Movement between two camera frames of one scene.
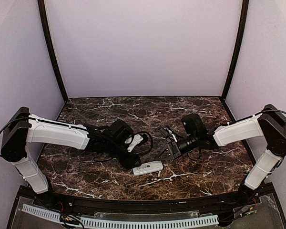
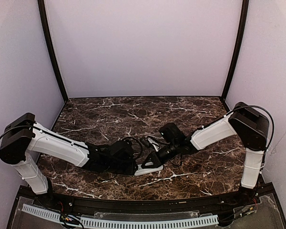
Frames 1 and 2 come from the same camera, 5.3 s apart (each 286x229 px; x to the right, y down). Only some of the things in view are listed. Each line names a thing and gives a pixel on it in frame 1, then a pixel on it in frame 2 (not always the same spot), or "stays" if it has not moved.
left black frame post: (43, 19) stays
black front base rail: (81, 202) stays
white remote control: (148, 167) stays
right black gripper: (174, 150) to (157, 159)
